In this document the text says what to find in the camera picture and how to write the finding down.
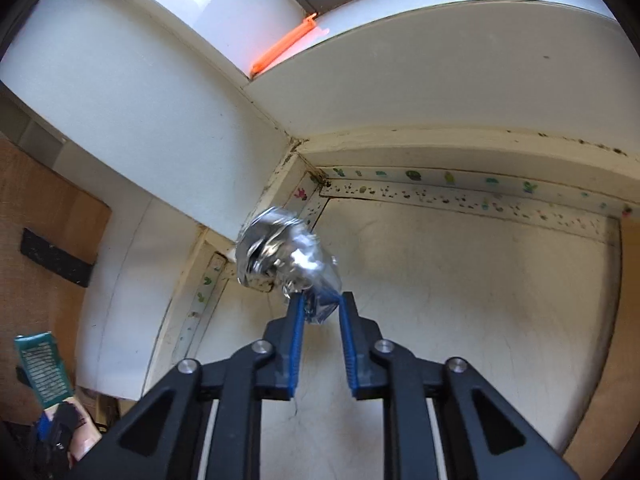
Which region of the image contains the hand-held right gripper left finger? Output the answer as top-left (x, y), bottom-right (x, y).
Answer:
top-left (70, 291), bottom-right (308, 480)

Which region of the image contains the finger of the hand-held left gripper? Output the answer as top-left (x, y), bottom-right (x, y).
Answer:
top-left (31, 412), bottom-right (52, 443)
top-left (47, 401), bottom-right (83, 468)

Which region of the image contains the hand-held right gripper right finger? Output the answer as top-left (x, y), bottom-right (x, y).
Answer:
top-left (338, 291), bottom-right (581, 480)

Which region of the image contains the teal packet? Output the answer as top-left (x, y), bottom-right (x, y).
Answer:
top-left (14, 331), bottom-right (71, 409)

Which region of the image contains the silver foil bag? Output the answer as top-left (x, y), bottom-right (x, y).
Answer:
top-left (235, 205), bottom-right (343, 323)

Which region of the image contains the black cutting board rack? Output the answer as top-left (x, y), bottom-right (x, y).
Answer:
top-left (20, 227), bottom-right (97, 288)

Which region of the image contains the white open box bin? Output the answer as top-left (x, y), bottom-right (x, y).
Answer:
top-left (175, 164), bottom-right (633, 361)

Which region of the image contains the orange plastic clip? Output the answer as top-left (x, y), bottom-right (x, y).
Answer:
top-left (250, 12), bottom-right (319, 76)

